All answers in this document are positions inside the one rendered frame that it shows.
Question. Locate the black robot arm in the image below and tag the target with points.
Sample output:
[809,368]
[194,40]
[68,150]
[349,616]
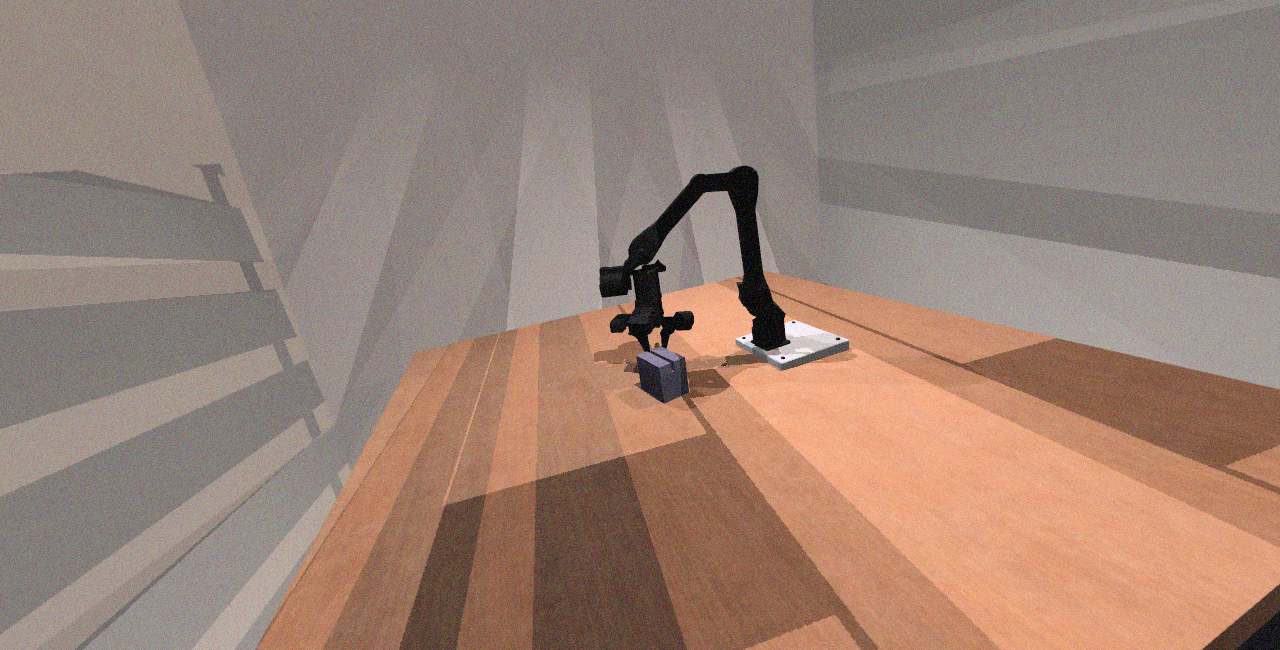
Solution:
[768,330]

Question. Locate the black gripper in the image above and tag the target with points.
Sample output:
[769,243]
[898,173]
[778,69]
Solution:
[681,321]

